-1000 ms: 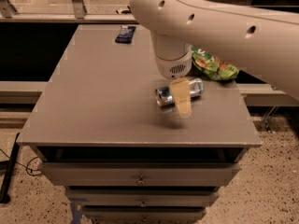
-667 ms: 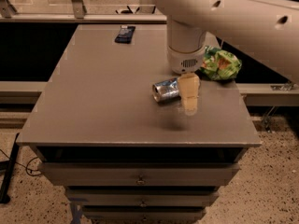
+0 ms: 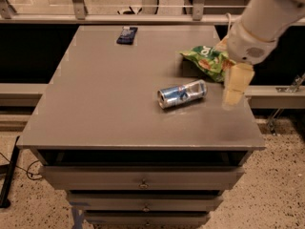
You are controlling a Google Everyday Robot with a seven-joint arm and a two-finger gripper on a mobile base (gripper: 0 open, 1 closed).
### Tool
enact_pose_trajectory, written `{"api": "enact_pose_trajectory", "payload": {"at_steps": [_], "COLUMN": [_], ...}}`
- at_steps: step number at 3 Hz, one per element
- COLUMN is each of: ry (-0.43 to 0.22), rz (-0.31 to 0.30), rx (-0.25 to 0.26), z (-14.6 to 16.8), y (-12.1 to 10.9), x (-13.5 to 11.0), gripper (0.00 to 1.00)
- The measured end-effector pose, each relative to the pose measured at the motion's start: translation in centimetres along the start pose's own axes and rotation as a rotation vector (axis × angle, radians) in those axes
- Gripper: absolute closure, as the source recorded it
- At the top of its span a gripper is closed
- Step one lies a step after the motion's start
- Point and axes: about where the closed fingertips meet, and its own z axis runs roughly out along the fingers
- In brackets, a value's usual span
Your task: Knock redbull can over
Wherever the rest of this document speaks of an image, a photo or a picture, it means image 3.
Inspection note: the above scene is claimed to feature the green chip bag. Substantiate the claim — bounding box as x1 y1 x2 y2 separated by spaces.
179 46 235 83

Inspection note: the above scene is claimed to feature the grey drawer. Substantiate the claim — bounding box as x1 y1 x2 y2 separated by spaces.
85 212 210 225
40 166 244 191
67 194 223 212

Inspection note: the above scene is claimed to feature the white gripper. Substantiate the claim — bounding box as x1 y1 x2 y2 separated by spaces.
214 19 277 110

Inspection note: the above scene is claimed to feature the top grey drawer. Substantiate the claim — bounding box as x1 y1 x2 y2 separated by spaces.
40 166 244 191

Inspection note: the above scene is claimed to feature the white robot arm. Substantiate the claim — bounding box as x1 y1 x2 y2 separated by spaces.
215 0 305 109

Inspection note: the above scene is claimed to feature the silver blue redbull can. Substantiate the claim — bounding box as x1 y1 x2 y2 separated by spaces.
157 79 208 109

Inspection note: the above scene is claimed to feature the black floor stand bar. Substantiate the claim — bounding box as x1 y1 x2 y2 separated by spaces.
0 145 20 209

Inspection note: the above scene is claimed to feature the middle grey drawer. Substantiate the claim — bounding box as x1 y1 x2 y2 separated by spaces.
67 194 223 212

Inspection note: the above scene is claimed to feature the dark blue snack packet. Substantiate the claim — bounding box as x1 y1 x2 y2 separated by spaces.
116 27 138 45

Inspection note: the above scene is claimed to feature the bottom grey drawer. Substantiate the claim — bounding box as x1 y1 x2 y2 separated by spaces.
85 212 210 225

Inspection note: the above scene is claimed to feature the white hanging cable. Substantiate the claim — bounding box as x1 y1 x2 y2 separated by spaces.
225 12 234 33

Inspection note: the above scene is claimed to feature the metal railing frame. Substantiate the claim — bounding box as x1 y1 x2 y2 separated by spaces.
0 0 305 27

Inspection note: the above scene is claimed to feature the thin black floor cable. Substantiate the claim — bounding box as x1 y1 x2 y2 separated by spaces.
0 152 43 181

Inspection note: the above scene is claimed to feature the grey drawer cabinet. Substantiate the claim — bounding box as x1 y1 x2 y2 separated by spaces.
17 24 267 229

